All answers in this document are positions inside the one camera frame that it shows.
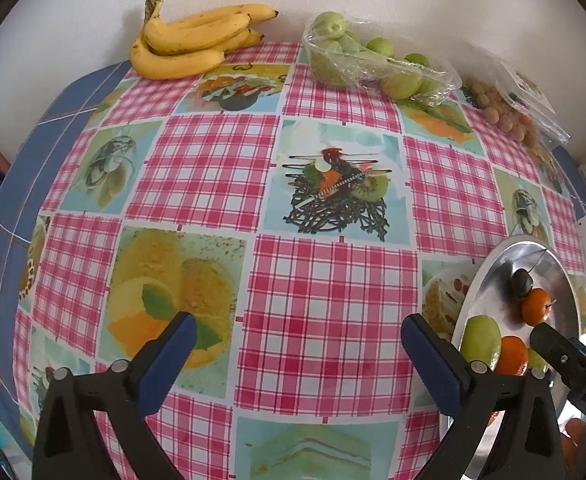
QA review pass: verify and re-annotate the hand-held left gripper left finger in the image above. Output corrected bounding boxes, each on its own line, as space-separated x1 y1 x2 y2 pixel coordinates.
32 311 198 480

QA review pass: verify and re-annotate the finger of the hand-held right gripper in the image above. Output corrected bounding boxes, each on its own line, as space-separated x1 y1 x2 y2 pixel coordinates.
530 324 582 386

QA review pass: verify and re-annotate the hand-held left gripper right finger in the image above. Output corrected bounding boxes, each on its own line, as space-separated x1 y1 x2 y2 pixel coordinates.
402 312 562 480

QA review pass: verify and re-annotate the green jujube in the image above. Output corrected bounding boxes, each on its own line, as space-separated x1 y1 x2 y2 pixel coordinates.
527 347 550 372
460 314 502 371

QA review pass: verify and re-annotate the dark purple plum with stem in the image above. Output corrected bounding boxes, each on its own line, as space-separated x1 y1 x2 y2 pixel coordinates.
510 250 548 295

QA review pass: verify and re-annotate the round metal basin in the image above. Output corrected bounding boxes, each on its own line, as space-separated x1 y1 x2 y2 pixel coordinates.
438 234 586 480

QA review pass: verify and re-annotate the person's right hand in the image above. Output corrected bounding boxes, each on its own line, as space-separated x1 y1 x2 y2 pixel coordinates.
563 417 586 467

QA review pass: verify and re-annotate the pink checkered picture tablecloth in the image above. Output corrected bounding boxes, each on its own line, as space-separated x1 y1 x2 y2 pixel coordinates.
0 40 586 480

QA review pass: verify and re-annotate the clear plastic clamshell box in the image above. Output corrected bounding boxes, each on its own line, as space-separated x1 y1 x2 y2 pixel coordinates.
460 57 571 153

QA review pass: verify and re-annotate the pile of brown longans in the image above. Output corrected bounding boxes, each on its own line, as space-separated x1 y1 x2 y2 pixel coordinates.
465 77 536 143

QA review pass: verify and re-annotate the pile of green jujubes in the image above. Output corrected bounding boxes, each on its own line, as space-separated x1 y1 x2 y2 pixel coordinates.
309 11 441 100

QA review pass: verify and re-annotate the bag of green apples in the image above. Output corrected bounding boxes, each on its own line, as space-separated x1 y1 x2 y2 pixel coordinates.
302 10 462 107

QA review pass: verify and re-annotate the bunch of yellow bananas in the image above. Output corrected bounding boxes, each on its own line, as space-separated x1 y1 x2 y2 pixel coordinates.
130 0 280 80

